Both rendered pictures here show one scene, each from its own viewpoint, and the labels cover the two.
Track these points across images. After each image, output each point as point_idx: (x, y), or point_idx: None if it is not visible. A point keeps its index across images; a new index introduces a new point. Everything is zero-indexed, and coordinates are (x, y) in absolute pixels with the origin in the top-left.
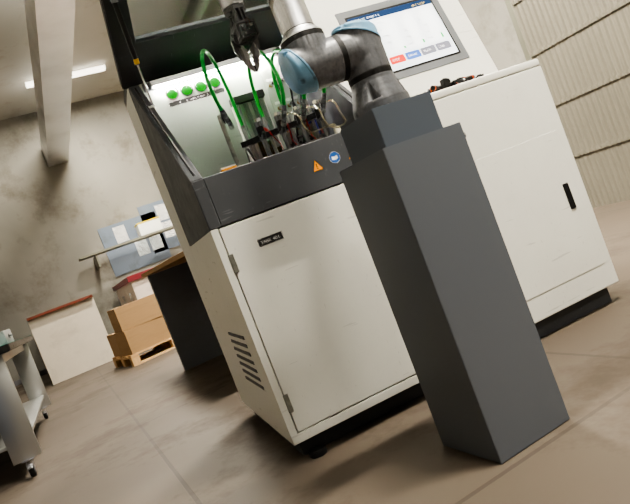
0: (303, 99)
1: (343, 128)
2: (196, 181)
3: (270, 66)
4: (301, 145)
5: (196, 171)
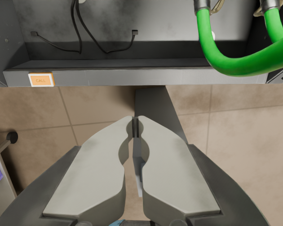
0: (263, 14)
1: (141, 185)
2: None
3: (252, 60)
4: (150, 84)
5: None
